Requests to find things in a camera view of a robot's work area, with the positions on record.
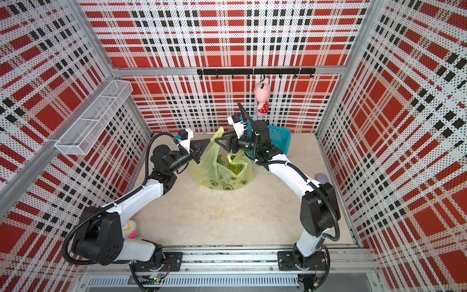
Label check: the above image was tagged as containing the green-yellow pineapple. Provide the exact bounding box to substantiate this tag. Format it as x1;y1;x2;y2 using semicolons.
216;155;227;165

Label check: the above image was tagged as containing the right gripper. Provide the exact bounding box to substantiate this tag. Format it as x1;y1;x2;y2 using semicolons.
215;130;260;155

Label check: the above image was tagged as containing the white wire mesh shelf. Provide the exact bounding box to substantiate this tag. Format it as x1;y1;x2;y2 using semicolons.
55;80;133;156

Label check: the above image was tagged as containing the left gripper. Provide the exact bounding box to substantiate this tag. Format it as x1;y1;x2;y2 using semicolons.
167;139;210;173

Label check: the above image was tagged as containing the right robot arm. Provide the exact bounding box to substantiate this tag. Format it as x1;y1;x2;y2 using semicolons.
215;115;341;270

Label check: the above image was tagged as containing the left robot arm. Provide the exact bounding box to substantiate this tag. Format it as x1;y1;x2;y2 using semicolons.
61;129;210;269

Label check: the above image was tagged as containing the pink striped plush toy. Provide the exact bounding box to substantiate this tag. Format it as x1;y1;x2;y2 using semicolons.
122;219;137;239

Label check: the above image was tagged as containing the pink plush toy hanging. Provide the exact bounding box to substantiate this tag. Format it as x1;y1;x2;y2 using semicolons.
254;77;271;117

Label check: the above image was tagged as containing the yellow pineapple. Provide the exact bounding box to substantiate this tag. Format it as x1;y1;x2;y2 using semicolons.
227;163;248;176

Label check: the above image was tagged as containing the green plastic bag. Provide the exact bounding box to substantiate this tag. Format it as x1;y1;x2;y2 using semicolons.
189;127;254;191

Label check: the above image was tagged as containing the teal plastic basket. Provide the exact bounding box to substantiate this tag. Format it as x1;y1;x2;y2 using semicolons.
268;125;291;155

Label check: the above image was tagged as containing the grey glasses case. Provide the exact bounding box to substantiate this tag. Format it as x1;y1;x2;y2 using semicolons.
315;173;330;185

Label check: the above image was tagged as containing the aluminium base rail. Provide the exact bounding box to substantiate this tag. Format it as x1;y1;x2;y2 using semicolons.
73;245;385;292

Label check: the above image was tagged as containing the black hook rail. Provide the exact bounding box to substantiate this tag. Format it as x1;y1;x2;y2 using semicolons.
197;68;317;78

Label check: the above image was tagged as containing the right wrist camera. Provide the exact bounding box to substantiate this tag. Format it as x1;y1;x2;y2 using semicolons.
227;114;246;139

